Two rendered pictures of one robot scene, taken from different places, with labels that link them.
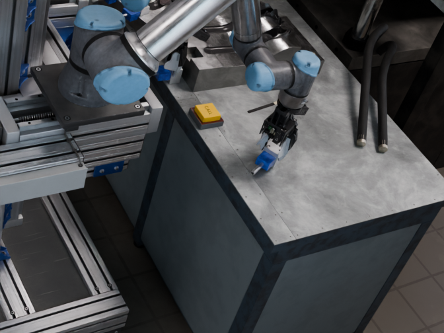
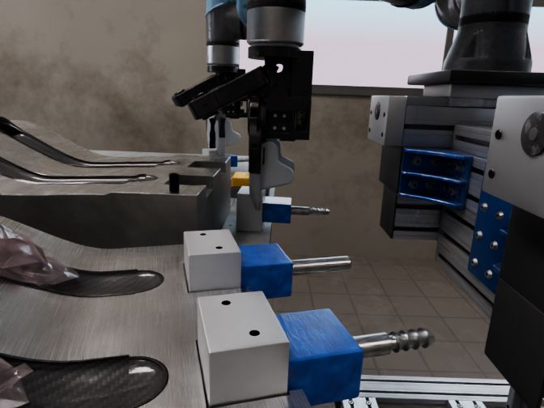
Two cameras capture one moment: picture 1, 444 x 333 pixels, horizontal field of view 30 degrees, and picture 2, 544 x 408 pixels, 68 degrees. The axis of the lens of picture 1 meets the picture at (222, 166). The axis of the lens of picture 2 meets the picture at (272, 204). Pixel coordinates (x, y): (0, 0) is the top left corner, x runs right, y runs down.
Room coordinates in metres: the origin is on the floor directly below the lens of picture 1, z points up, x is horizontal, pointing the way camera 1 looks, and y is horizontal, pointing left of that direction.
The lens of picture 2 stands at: (2.49, 0.65, 0.99)
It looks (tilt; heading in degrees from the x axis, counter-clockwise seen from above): 15 degrees down; 223
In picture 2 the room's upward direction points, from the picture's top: 2 degrees clockwise
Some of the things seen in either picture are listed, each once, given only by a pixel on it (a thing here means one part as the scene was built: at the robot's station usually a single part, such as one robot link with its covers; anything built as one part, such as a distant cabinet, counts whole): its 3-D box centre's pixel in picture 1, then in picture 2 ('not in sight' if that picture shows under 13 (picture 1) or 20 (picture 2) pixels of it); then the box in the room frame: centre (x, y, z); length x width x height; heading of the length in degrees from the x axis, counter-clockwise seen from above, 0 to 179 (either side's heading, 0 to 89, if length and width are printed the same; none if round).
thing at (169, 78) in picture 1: (158, 73); (283, 210); (2.07, 0.28, 0.83); 0.13 x 0.05 x 0.05; 130
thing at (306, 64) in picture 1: (300, 73); (223, 21); (1.85, -0.12, 1.15); 0.09 x 0.08 x 0.11; 128
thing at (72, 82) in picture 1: (90, 73); (488, 47); (1.63, 0.39, 1.09); 0.15 x 0.15 x 0.10
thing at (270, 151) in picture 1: (263, 162); (230, 159); (1.83, -0.11, 0.83); 0.13 x 0.05 x 0.05; 160
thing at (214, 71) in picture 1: (245, 42); (27, 180); (2.33, 0.06, 0.87); 0.50 x 0.26 x 0.14; 132
